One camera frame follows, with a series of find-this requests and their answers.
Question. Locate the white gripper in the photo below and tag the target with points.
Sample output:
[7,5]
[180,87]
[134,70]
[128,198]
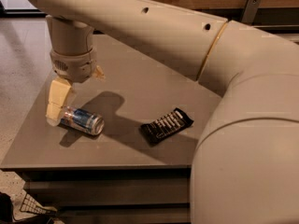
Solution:
[75,66]

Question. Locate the blue silver redbull can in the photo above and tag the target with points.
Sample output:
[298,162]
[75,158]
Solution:
[82,120]

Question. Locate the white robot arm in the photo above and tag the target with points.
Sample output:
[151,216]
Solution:
[245,168]

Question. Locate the black snack bar wrapper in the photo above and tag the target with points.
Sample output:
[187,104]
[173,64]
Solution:
[166,126]

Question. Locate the grey drawer cabinet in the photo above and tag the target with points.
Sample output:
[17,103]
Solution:
[117,176]

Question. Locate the black wire basket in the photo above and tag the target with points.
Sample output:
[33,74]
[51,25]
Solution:
[31,206]

